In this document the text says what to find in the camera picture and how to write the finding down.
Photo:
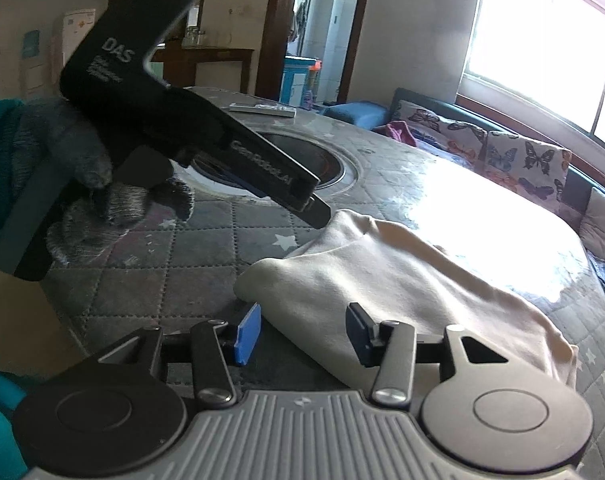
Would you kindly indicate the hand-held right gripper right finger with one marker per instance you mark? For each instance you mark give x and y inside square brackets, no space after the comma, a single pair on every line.
[357,335]

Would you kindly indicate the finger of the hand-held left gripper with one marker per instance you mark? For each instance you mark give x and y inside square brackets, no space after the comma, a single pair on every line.
[317,212]

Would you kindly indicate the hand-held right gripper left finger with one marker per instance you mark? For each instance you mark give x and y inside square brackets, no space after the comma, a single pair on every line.
[247,332]

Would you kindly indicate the cream sweatshirt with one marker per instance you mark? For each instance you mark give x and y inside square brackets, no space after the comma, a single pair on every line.
[407,280]

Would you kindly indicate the person's left hand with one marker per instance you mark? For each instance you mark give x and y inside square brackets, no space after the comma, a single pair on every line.
[77,140]

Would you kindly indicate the round black induction cooktop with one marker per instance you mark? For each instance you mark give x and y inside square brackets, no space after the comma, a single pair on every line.
[312,155]

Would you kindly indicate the group of glass jars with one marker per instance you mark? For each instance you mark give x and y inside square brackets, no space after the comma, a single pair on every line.
[195,37]

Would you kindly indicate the white refrigerator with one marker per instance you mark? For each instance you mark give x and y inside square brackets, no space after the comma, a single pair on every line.
[75,25]

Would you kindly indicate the pink cloth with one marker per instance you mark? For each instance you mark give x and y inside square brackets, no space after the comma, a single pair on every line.
[397,132]

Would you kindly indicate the white remote control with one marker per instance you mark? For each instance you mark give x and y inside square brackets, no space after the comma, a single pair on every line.
[262,109]

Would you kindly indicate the blue cabinet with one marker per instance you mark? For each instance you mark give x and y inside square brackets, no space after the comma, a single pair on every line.
[295,82]

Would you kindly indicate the butterfly print pillow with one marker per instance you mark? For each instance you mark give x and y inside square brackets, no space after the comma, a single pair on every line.
[432,122]
[527,160]

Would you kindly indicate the hanging grey towel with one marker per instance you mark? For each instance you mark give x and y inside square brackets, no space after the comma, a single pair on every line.
[295,20]

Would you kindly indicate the window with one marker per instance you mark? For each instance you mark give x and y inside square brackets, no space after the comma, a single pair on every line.
[532,35]

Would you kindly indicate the blue wall sticker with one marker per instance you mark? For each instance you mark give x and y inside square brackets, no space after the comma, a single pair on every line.
[31,44]

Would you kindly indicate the dark wooden door frame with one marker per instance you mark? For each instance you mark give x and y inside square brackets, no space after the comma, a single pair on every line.
[272,25]

